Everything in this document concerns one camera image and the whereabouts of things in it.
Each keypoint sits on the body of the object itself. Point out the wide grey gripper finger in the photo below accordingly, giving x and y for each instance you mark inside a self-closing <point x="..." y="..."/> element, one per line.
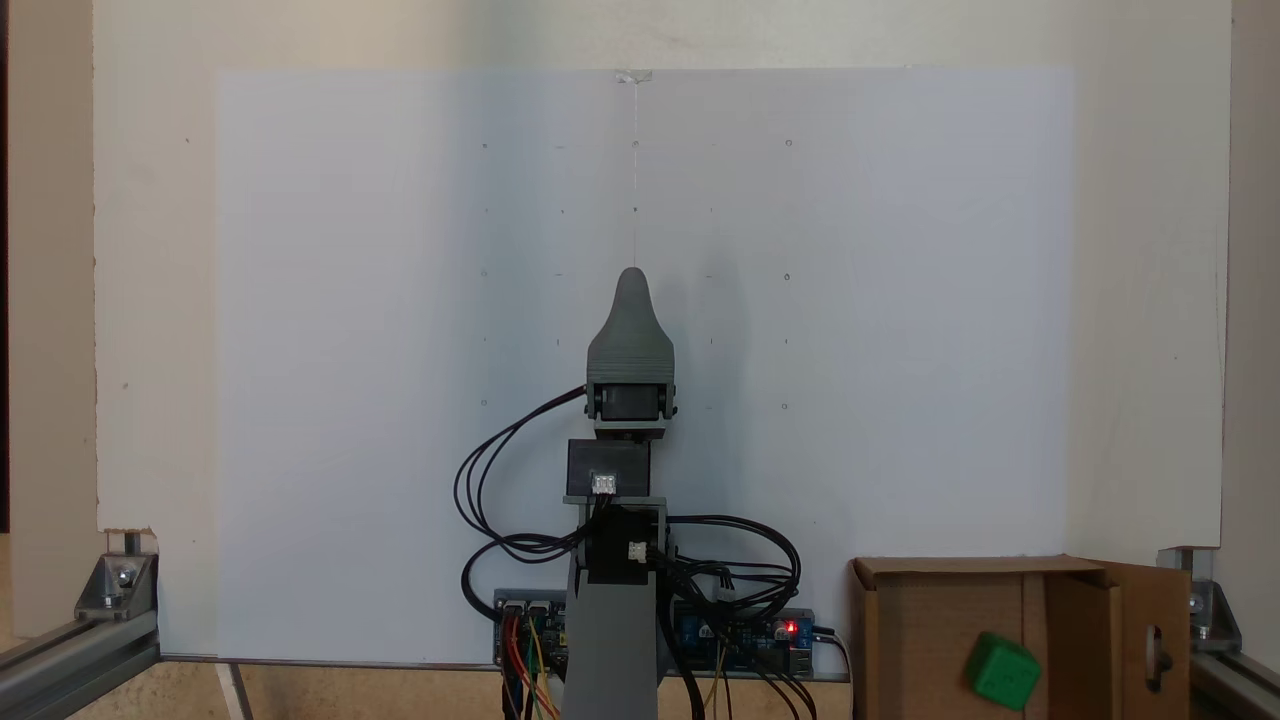
<point x="630" y="340"/>

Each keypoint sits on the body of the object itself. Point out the green dice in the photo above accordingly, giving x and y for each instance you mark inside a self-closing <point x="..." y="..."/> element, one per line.
<point x="1003" y="672"/>

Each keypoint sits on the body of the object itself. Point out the blue power circuit board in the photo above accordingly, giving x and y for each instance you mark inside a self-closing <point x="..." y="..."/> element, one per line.
<point x="790" y="628"/>

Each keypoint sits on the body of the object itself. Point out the clear tape piece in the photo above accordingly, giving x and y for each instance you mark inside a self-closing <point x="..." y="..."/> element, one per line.
<point x="633" y="76"/>

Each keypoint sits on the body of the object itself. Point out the open cardboard box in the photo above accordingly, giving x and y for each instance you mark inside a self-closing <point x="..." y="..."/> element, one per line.
<point x="920" y="640"/>

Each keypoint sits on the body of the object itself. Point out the aluminium frame post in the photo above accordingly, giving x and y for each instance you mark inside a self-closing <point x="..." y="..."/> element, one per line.
<point x="70" y="665"/>
<point x="1240" y="690"/>

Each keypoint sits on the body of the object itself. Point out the metal corner bracket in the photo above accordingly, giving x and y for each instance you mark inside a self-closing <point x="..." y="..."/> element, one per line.
<point x="1205" y="610"/>
<point x="120" y="585"/>

